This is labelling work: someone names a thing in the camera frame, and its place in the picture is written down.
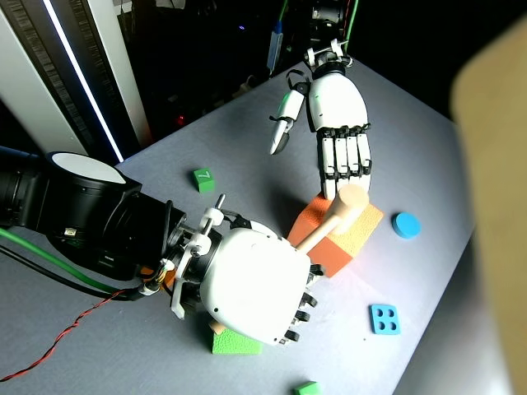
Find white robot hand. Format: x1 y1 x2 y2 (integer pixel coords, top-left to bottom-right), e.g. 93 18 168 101
268 70 373 202
197 220 326 346

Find wooden mallet with white grip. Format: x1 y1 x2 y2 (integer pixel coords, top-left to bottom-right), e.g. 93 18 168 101
208 184 371 335

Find large orange foam cube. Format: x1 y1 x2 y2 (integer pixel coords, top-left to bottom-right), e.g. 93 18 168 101
287 193 385 279

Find orange hexagon block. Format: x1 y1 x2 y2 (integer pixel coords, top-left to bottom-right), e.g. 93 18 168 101
139 266 176 291

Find small green wedge block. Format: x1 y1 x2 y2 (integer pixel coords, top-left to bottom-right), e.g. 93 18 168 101
291 380 322 395

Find blue square four-hole block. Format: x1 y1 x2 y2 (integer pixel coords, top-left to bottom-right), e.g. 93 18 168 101
369 304 403 336

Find blue round disc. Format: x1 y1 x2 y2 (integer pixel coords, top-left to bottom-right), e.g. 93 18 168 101
390 211 422 239

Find green foam cube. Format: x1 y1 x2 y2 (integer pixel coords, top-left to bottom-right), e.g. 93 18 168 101
212 328 264 356

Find small green number cube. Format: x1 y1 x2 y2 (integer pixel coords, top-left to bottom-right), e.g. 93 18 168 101
192 167 217 193

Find blurred tan board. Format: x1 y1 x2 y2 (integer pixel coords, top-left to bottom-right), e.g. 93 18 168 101
450 16 527 395

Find white column with light strip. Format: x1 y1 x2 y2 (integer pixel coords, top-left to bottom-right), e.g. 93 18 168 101
0 0 154 164

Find blue white cable adapter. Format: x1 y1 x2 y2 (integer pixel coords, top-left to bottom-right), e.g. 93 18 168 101
266 20 285 71

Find thin green cable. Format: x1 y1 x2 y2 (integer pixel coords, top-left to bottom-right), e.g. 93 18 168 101
343 0 360 44

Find red black twisted wire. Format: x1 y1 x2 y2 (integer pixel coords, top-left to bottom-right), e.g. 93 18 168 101
0 289 128 383

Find thick green cable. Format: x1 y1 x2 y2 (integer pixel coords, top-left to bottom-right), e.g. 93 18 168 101
0 227 143 296

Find thick black cable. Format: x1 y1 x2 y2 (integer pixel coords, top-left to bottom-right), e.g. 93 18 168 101
0 244 142 302

